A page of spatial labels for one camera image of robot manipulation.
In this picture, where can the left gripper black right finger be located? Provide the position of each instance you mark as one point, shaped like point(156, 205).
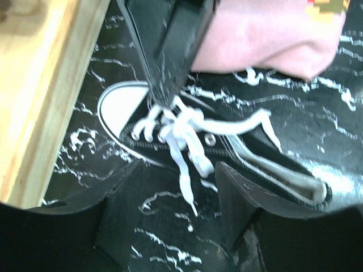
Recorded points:
point(270, 233)

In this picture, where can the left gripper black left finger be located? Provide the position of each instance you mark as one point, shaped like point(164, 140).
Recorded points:
point(92, 230)

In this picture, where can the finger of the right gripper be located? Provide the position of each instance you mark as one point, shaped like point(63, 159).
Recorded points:
point(167, 35)

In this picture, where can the black sneaker with white laces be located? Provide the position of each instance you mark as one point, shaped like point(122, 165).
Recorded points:
point(192, 138)

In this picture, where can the pink mario t-shirt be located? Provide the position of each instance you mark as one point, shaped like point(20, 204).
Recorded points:
point(298, 38)

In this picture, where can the wooden drying rack frame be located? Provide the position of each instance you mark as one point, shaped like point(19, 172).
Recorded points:
point(45, 51)

